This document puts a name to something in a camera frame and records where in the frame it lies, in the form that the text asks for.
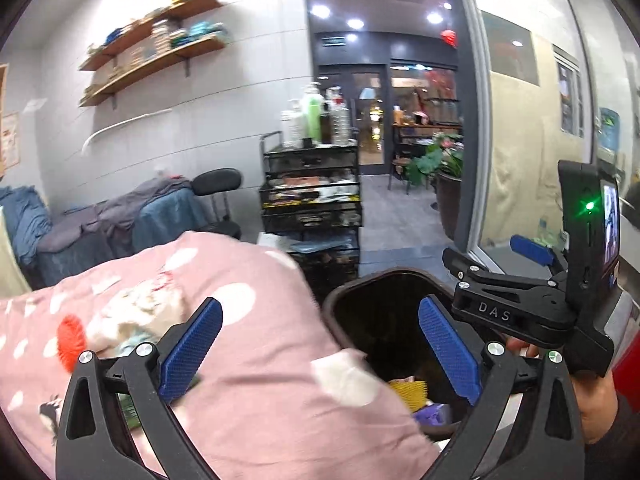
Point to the yellow foam fruit net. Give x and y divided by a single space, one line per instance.
412 391

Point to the dark brown bottle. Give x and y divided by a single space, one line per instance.
326 131

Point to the cream cloth draped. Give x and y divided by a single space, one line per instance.
12 281

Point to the wall poster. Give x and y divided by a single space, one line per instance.
10 141

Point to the black wire trolley cart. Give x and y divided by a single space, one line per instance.
311 201

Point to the white paper bag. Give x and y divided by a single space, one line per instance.
138 314

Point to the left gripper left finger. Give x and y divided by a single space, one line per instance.
94 441

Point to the clear plastic bottle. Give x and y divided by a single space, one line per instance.
340 122

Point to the massage bed with blue cover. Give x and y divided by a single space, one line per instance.
48 249

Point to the dark brown trash bin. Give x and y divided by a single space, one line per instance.
378 316

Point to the pink polka dot blanket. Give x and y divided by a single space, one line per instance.
278 397

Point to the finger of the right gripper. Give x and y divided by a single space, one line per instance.
529 249

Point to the green tissue pack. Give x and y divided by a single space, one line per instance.
130 413

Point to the potted green plant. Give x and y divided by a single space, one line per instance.
442 166

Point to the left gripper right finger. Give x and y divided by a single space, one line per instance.
548 441

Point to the purple plastic bag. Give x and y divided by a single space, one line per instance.
434 414

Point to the upper wooden wall shelf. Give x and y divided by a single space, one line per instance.
137 31

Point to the green bottle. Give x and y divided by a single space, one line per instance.
313 111

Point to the white pump bottle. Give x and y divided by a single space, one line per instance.
293 125

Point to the black round stool chair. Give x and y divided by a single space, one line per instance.
216 184

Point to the wooden wall shelf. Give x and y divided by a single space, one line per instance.
137 31
183 54

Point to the right hand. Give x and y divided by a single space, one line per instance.
597 402

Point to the lower wooden wall shelf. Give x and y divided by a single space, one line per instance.
183 54

